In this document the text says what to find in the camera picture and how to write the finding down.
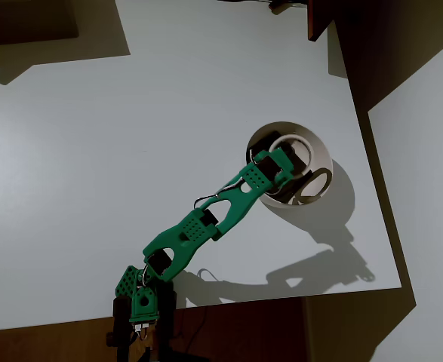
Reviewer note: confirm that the green gripper black motor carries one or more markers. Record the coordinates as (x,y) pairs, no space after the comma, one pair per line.
(299,163)

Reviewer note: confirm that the beige masking tape roll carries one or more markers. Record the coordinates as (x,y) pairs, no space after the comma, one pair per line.
(300,141)

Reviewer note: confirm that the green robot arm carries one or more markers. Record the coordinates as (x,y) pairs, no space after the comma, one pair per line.
(194,226)

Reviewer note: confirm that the beige round bowl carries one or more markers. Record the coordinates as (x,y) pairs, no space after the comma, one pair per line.
(319,151)

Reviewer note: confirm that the brown wooden board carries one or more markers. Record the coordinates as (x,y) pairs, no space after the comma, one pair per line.
(317,19)

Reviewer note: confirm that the black table clamp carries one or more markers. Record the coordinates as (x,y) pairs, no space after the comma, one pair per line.
(166,313)
(120,320)

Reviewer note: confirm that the dark brown furniture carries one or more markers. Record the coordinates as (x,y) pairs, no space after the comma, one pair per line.
(25,19)

